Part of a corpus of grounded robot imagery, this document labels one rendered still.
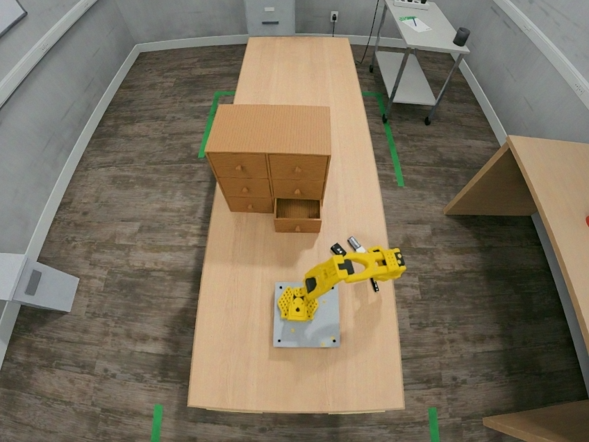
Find brown wooden chest of drawers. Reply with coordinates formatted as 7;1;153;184
204;104;331;213

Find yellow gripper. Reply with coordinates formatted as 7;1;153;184
367;245;400;281

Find white eraser with black sleeve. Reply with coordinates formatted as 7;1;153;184
347;236;365;253

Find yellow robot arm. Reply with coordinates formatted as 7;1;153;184
278;249;406;320

